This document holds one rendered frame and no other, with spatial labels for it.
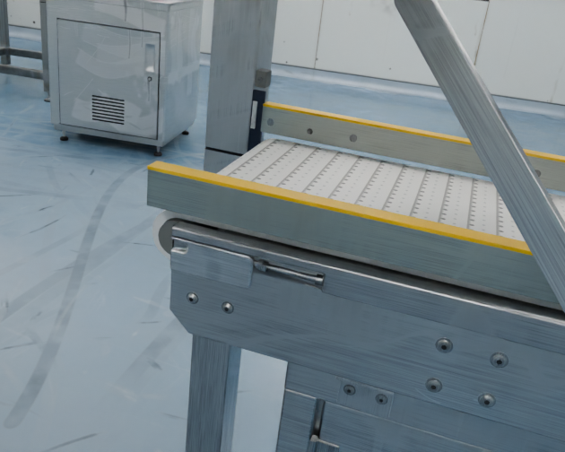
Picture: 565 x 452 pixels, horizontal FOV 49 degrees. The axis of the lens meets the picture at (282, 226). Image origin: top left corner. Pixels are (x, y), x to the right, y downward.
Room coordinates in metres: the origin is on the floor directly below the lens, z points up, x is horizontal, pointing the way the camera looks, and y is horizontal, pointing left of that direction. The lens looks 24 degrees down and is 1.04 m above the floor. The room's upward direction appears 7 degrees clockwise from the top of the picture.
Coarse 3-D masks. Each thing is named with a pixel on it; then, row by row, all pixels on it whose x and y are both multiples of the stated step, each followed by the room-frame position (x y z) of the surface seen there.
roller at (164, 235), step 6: (168, 222) 0.46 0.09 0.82; (174, 222) 0.46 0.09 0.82; (192, 222) 0.47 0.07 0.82; (198, 222) 0.47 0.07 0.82; (162, 228) 0.46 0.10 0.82; (168, 228) 0.46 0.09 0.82; (210, 228) 0.49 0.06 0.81; (216, 228) 0.50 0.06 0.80; (162, 234) 0.46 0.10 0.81; (168, 234) 0.46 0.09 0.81; (162, 240) 0.46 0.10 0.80; (168, 240) 0.46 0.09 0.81; (162, 246) 0.46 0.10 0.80; (168, 246) 0.46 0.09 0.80; (168, 252) 0.46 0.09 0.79
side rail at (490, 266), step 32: (160, 192) 0.45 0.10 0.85; (192, 192) 0.45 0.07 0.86; (224, 192) 0.44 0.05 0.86; (256, 224) 0.43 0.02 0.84; (288, 224) 0.43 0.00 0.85; (320, 224) 0.42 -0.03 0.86; (352, 224) 0.41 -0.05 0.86; (384, 224) 0.41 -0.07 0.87; (384, 256) 0.41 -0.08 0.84; (416, 256) 0.40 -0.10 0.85; (448, 256) 0.39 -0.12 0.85; (480, 256) 0.39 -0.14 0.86; (512, 256) 0.38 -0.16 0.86; (512, 288) 0.38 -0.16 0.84; (544, 288) 0.38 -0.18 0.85
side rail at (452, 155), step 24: (264, 120) 0.72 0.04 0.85; (288, 120) 0.71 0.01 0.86; (312, 120) 0.70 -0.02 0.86; (336, 120) 0.69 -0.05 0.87; (336, 144) 0.69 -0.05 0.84; (360, 144) 0.69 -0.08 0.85; (384, 144) 0.68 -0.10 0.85; (408, 144) 0.67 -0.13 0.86; (432, 144) 0.67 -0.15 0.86; (456, 144) 0.66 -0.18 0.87; (456, 168) 0.66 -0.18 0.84; (480, 168) 0.65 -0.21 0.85; (552, 168) 0.63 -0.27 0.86
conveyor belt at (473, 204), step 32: (256, 160) 0.62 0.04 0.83; (288, 160) 0.63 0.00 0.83; (320, 160) 0.65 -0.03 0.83; (352, 160) 0.66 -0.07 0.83; (320, 192) 0.55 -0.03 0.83; (352, 192) 0.56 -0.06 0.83; (384, 192) 0.57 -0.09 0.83; (416, 192) 0.58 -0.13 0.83; (448, 192) 0.59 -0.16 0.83; (480, 192) 0.61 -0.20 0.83; (160, 224) 0.47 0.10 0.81; (224, 224) 0.46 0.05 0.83; (448, 224) 0.51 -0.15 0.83; (480, 224) 0.52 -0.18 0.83; (512, 224) 0.53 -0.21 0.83; (352, 256) 0.43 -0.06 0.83; (480, 288) 0.40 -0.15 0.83
